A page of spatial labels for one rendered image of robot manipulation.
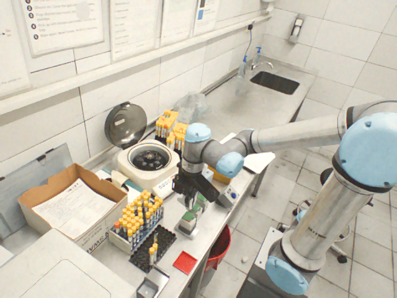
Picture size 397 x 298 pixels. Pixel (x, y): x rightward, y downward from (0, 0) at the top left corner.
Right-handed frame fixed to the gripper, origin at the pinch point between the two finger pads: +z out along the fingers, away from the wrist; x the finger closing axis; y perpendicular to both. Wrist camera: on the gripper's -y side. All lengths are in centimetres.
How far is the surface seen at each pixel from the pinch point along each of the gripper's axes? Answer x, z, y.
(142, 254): 19.3, 11.2, 6.8
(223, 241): -40, 67, -9
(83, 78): -3, -33, 53
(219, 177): -32.7, 10.4, 1.9
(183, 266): 14.0, 13.0, -7.1
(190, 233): 2.1, 11.3, -2.7
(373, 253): -126, 101, -113
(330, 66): -240, 1, -22
